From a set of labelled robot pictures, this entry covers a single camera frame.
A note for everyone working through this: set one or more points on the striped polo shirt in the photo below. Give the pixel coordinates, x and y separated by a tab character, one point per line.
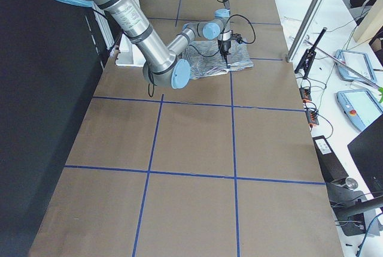
205	61

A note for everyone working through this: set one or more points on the black monitor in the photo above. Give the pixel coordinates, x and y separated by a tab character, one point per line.
366	152

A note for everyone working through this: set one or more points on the beige wooden board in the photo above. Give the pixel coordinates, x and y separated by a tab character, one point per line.
371	24

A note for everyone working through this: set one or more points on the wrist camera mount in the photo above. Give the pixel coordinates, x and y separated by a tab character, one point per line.
237	37

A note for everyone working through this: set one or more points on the black monitor arm base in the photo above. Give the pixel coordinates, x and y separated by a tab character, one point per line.
354	212

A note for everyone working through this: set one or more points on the teach pendant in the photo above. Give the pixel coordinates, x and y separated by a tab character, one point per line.
360	106
358	61

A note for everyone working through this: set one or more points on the aluminium frame post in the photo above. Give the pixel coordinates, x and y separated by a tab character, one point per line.
300	36

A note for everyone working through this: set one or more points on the black box with label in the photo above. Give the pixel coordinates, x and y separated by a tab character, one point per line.
331	167

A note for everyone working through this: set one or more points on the black camera stand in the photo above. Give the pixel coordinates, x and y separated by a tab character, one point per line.
308	57

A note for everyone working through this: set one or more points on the lower teach pendant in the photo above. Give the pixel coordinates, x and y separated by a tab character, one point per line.
360	106

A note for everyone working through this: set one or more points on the silver metal rod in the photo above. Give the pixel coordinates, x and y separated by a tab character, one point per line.
343	64

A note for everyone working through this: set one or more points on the upper teach pendant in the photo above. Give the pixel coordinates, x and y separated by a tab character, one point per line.
358	61

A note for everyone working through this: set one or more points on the orange black USB hub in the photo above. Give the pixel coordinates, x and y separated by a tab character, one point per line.
305	93

